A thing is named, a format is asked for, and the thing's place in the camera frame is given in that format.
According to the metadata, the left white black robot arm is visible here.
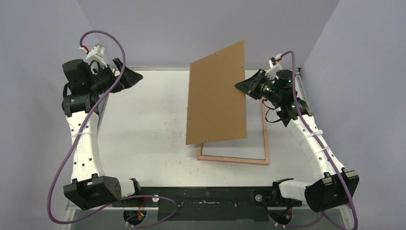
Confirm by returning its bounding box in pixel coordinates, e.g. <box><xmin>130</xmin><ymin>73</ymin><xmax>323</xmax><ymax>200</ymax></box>
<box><xmin>62</xmin><ymin>59</ymin><xmax>143</xmax><ymax>210</ymax></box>

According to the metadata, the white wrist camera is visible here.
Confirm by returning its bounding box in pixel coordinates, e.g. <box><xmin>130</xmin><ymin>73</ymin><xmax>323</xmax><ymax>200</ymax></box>
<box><xmin>79</xmin><ymin>44</ymin><xmax>108</xmax><ymax>67</ymax></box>
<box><xmin>266</xmin><ymin>54</ymin><xmax>282</xmax><ymax>80</ymax></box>

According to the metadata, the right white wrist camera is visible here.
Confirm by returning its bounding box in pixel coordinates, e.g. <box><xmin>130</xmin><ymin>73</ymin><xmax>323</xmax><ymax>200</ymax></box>
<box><xmin>266</xmin><ymin>54</ymin><xmax>282</xmax><ymax>80</ymax></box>

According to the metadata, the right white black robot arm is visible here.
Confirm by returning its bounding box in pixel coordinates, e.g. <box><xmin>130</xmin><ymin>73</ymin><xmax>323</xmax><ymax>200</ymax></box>
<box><xmin>235</xmin><ymin>69</ymin><xmax>360</xmax><ymax>213</ymax></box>

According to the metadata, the brown cardboard backing board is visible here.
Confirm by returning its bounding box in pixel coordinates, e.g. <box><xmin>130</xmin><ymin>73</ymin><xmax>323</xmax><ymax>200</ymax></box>
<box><xmin>186</xmin><ymin>40</ymin><xmax>247</xmax><ymax>145</ymax></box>

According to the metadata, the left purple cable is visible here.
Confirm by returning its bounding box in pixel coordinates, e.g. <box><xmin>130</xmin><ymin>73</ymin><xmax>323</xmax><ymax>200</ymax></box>
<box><xmin>46</xmin><ymin>30</ymin><xmax>181</xmax><ymax>229</ymax></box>

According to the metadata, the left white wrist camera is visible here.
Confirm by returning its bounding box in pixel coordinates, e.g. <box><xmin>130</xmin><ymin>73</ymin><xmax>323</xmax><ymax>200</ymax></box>
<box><xmin>79</xmin><ymin>44</ymin><xmax>108</xmax><ymax>67</ymax></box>

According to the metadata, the aluminium front rail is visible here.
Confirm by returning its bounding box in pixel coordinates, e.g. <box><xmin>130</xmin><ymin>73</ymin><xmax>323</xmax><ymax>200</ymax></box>
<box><xmin>64</xmin><ymin>185</ymin><xmax>348</xmax><ymax>213</ymax></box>

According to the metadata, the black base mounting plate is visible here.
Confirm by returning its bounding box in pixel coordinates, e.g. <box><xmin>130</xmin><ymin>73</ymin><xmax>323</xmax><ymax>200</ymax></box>
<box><xmin>112</xmin><ymin>186</ymin><xmax>302</xmax><ymax>222</ymax></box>

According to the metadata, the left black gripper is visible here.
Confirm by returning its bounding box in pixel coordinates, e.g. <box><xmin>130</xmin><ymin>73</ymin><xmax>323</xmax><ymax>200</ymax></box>
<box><xmin>89</xmin><ymin>58</ymin><xmax>143</xmax><ymax>95</ymax></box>

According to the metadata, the purple cable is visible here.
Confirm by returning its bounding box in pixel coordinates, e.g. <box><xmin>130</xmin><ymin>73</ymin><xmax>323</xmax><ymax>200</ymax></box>
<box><xmin>270</xmin><ymin>50</ymin><xmax>359</xmax><ymax>230</ymax></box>
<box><xmin>46</xmin><ymin>30</ymin><xmax>181</xmax><ymax>229</ymax></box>

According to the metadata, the pink wooden picture frame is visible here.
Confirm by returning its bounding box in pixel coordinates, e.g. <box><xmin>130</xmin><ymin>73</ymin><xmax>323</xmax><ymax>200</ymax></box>
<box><xmin>197</xmin><ymin>103</ymin><xmax>270</xmax><ymax>165</ymax></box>

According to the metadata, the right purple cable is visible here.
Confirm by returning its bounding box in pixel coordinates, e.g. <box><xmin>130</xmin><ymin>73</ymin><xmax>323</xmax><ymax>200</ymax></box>
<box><xmin>270</xmin><ymin>50</ymin><xmax>359</xmax><ymax>230</ymax></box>

